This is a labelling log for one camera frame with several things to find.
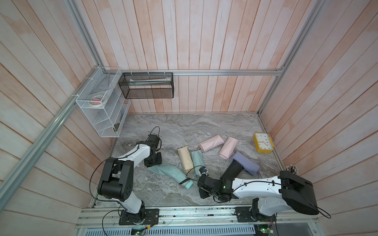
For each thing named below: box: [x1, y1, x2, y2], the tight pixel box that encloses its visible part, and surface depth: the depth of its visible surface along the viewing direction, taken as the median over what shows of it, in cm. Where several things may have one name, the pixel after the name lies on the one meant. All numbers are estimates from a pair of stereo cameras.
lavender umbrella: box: [231, 151, 260, 176], surface depth 94 cm
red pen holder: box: [285, 164, 299, 175], surface depth 73 cm
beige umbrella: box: [177, 146, 194, 173], surface depth 94 cm
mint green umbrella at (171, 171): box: [146, 163, 194, 190], surface depth 87 cm
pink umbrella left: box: [193, 134, 225, 152], surface depth 100 cm
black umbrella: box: [220, 158, 243, 181], surface depth 89 cm
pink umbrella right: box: [218, 136, 239, 160], surface depth 98 cm
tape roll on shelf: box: [88, 94, 108, 107], surface depth 75 cm
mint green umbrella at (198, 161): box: [189, 149, 205, 177], surface depth 93 cm
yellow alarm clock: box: [253, 132, 275, 154], surface depth 100 cm
